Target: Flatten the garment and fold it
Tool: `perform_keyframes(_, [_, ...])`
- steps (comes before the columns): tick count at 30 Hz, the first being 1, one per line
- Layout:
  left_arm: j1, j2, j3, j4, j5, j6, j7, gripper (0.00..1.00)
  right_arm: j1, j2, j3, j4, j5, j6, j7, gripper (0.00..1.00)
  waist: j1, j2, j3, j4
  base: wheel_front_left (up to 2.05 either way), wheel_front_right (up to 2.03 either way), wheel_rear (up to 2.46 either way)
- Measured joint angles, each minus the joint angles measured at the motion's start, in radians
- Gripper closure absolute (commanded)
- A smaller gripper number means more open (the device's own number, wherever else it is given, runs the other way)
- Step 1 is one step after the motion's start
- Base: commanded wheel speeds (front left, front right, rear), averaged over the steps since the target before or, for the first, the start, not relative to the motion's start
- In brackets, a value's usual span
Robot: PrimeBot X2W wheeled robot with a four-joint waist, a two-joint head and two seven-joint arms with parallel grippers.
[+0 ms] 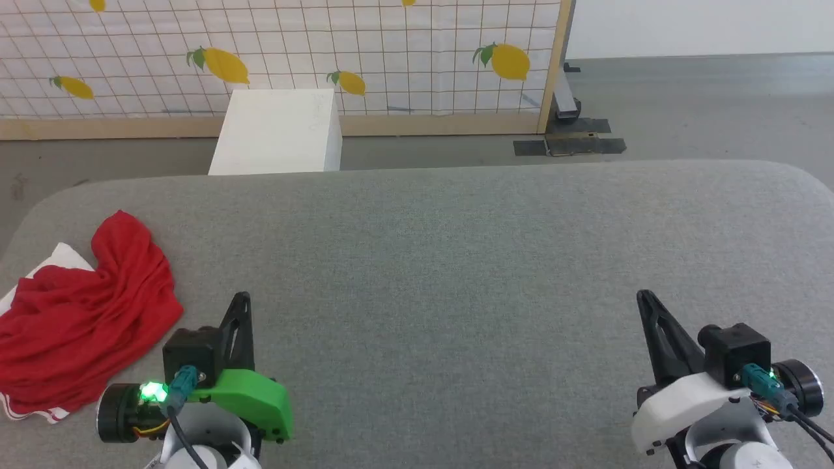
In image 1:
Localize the grey metal partition foot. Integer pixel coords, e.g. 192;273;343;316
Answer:
553;60;584;124

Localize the long black floor tape strip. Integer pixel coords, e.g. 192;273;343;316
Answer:
513;137;627;158

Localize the white box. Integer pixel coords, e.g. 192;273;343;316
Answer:
208;89;343;176

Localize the brass floor plate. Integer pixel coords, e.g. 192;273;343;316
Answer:
545;132;599;158

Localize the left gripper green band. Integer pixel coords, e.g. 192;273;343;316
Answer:
97;292;295;447

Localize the gripper black cable teal plug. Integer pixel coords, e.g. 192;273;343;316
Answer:
741;363;834;464
160;365;210;469

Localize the short black floor tape patch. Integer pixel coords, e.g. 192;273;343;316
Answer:
562;117;612;135

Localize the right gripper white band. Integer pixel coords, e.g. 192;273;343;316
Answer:
630;290;824;457

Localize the left gripper black cable teal plug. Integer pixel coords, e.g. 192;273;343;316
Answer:
160;365;210;469

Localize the right gripper black cable teal plug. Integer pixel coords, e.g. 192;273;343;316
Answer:
741;363;834;464

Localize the red and white jersey shirt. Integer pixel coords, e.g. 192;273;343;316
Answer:
0;210;185;425

